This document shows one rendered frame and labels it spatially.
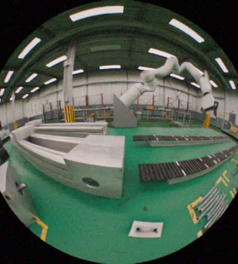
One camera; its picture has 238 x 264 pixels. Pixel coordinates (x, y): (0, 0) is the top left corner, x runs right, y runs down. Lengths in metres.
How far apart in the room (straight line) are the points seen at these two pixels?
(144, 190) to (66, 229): 0.18
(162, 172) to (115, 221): 0.13
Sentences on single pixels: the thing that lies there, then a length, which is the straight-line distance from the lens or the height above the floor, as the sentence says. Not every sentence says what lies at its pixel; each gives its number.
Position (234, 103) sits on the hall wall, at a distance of 11.19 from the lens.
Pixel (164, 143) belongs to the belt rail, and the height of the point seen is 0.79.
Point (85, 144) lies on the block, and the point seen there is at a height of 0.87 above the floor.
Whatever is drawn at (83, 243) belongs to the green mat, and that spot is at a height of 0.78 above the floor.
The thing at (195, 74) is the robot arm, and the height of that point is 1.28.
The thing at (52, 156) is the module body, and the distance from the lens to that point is 0.17.
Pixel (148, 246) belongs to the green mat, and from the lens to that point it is 0.17.
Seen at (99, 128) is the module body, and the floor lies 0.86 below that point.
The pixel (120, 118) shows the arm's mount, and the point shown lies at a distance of 0.58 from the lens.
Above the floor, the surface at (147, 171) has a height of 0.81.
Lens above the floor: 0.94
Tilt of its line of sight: 19 degrees down
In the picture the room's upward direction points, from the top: straight up
